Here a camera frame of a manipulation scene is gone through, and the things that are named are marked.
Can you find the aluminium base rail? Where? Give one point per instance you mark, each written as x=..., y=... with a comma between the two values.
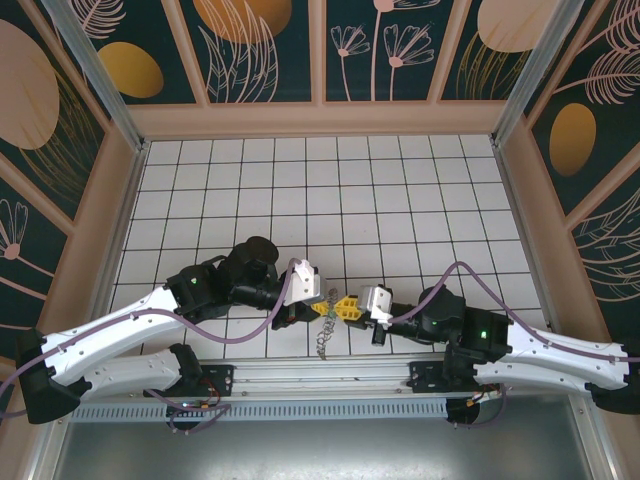
x=320, y=375

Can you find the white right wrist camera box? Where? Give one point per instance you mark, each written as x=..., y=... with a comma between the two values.
x=375, y=302

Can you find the aluminium corner post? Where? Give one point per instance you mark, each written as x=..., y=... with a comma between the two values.
x=538, y=75
x=100, y=75

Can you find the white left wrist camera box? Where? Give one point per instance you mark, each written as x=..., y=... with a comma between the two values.
x=305, y=282

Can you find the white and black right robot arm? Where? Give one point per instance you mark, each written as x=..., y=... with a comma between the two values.
x=550, y=345

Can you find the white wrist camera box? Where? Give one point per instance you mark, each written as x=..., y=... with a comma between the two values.
x=305, y=282
x=375, y=302

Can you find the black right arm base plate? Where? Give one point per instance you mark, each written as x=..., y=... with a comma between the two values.
x=427, y=377

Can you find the small electronics board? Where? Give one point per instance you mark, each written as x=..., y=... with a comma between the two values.
x=187, y=406

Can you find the aluminium side rail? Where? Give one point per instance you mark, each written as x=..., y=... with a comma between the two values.
x=514, y=200
x=131, y=200

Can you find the grey metal panel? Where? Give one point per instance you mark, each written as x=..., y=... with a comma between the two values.
x=320, y=450

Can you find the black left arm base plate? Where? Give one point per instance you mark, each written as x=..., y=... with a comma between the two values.
x=215, y=377

